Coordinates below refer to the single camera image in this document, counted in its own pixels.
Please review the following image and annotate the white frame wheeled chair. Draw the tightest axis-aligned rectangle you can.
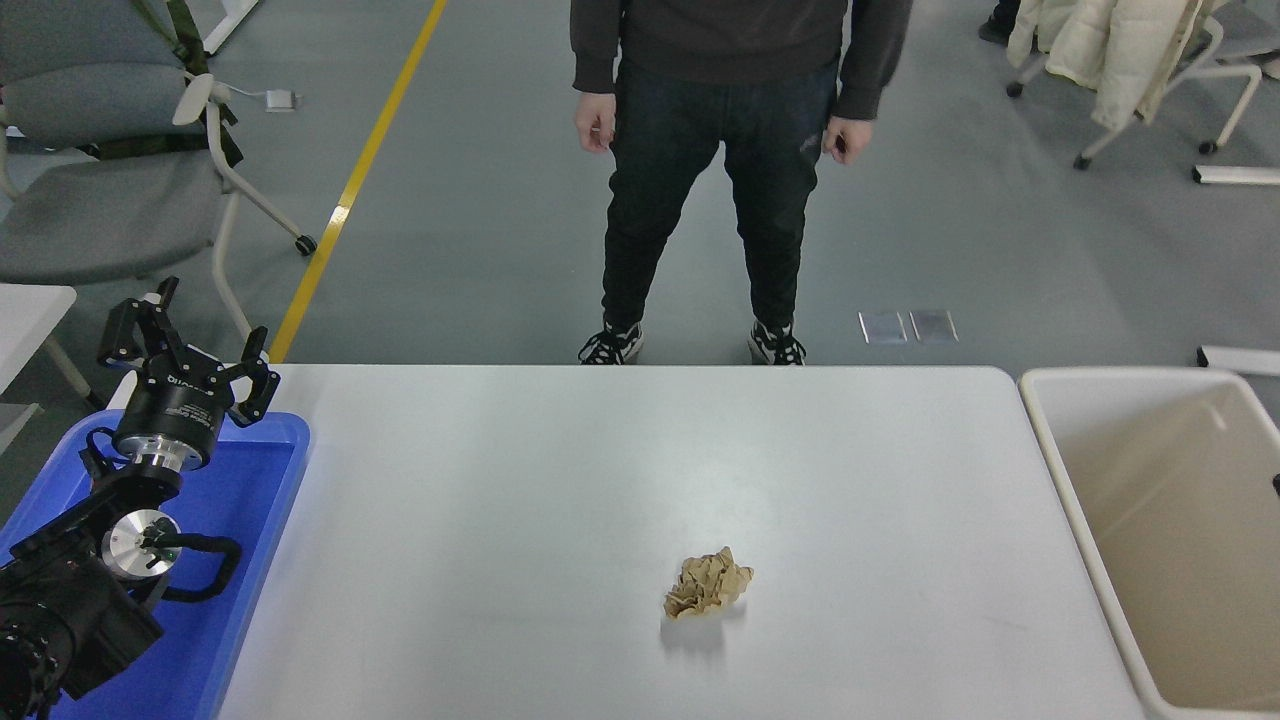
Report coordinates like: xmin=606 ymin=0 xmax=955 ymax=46
xmin=1006 ymin=0 xmax=1266 ymax=172

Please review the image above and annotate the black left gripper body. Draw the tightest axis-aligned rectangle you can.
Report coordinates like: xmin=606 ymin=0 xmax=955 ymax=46
xmin=113 ymin=350 xmax=238 ymax=468

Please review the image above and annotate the small white side table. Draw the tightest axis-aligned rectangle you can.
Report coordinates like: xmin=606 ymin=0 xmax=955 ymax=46
xmin=0 ymin=285 xmax=109 ymax=456

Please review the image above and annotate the grey padded office chair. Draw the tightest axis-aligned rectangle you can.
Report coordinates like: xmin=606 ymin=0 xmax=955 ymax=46
xmin=0 ymin=0 xmax=321 ymax=341

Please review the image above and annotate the blue plastic tray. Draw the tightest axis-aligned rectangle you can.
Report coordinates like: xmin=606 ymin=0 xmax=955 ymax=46
xmin=0 ymin=410 xmax=313 ymax=720

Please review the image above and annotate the person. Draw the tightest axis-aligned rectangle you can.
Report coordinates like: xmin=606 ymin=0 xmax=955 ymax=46
xmin=978 ymin=0 xmax=1023 ymax=46
xmin=570 ymin=0 xmax=914 ymax=366

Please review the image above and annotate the person's right hand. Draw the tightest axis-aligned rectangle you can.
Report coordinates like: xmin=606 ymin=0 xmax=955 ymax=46
xmin=574 ymin=92 xmax=617 ymax=155

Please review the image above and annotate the large pale bin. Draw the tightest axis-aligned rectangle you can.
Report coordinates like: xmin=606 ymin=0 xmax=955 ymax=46
xmin=1018 ymin=367 xmax=1280 ymax=720

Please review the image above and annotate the person's left hand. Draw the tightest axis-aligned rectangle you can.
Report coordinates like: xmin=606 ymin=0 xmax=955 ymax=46
xmin=822 ymin=115 xmax=874 ymax=166

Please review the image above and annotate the tan paper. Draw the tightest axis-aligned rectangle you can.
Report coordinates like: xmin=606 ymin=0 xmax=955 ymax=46
xmin=662 ymin=546 xmax=755 ymax=621

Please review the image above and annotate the white table foot bar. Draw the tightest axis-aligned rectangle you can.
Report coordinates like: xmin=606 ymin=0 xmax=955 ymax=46
xmin=1192 ymin=165 xmax=1280 ymax=186
xmin=1198 ymin=347 xmax=1280 ymax=376

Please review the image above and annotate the cream puffy coat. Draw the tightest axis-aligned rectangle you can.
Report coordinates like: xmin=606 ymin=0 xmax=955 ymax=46
xmin=1008 ymin=0 xmax=1231 ymax=131

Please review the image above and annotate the white power adapter with cable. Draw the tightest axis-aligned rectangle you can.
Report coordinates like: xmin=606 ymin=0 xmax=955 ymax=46
xmin=228 ymin=84 xmax=303 ymax=112

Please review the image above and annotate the white table leg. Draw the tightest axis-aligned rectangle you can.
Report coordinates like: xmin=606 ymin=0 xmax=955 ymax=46
xmin=203 ymin=0 xmax=259 ymax=55

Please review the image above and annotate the grey seat chair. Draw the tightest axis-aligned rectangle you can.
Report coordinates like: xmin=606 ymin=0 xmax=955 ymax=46
xmin=1215 ymin=0 xmax=1280 ymax=79

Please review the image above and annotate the green strap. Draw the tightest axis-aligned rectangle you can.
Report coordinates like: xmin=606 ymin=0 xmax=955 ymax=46
xmin=80 ymin=0 xmax=246 ymax=168

